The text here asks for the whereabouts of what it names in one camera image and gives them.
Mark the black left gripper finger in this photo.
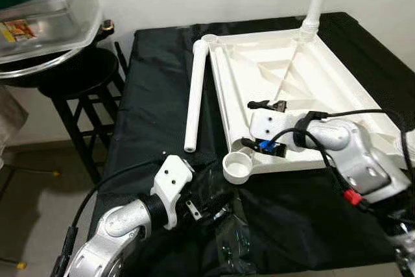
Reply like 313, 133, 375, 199
204, 189, 238, 219
195, 158, 225, 179

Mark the clear tape patch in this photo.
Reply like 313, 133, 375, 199
211, 189, 255, 274

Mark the black tablecloth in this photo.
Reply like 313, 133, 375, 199
88, 11, 415, 277

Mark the yellow tipped thin rod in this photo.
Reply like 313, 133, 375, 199
0, 259, 28, 270
0, 163, 60, 178

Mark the black round stool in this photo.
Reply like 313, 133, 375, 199
38, 42, 129, 184

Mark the clear plastic storage box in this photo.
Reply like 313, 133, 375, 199
0, 0, 103, 65

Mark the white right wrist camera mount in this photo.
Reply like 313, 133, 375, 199
248, 108, 309, 154

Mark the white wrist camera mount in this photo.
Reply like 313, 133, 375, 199
150, 155, 195, 231
248, 108, 309, 154

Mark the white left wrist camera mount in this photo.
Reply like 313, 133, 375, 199
150, 155, 195, 231

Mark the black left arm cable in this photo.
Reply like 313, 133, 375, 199
51, 157, 166, 277

